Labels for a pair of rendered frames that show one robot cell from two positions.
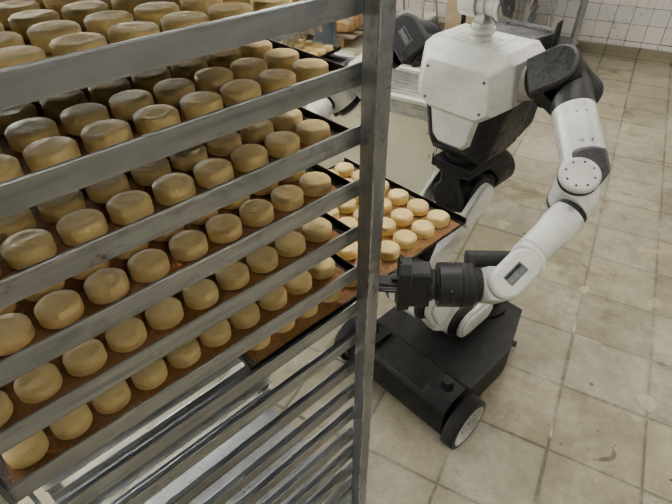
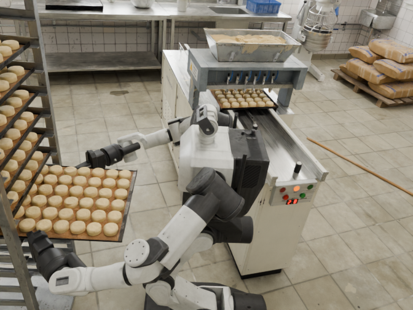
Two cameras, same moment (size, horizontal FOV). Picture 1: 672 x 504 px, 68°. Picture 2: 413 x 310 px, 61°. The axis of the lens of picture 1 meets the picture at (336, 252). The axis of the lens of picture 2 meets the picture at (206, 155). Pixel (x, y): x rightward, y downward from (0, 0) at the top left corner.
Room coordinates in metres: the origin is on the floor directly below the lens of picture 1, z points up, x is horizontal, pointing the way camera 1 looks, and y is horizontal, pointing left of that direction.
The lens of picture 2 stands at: (0.43, -0.98, 1.93)
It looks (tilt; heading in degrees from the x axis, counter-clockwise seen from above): 35 degrees down; 37
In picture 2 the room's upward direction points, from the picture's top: 7 degrees clockwise
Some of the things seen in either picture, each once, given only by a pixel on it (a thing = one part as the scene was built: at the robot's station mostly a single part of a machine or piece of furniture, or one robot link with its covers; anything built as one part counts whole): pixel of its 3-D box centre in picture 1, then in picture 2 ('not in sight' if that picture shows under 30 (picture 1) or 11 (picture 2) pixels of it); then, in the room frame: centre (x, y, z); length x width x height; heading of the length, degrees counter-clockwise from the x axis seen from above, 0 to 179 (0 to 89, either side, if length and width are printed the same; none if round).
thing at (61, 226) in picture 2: (387, 250); (61, 226); (0.82, -0.11, 0.99); 0.05 x 0.05 x 0.02
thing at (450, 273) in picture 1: (427, 283); (47, 255); (0.73, -0.18, 0.98); 0.12 x 0.10 x 0.13; 88
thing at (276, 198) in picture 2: not in sight; (292, 192); (1.88, -0.49, 0.77); 0.24 x 0.04 x 0.14; 146
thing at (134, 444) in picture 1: (173, 421); (8, 248); (0.78, 0.45, 0.42); 0.64 x 0.03 x 0.03; 133
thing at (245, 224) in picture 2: (475, 170); (218, 223); (1.32, -0.42, 0.89); 0.28 x 0.13 x 0.18; 133
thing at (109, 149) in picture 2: not in sight; (101, 158); (1.16, 0.14, 0.98); 0.12 x 0.10 x 0.13; 178
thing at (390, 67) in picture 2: not in sight; (401, 67); (5.80, -0.09, 0.47); 0.72 x 0.42 x 0.17; 157
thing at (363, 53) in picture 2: not in sight; (375, 53); (6.09, 0.38, 0.47); 0.72 x 0.42 x 0.17; 152
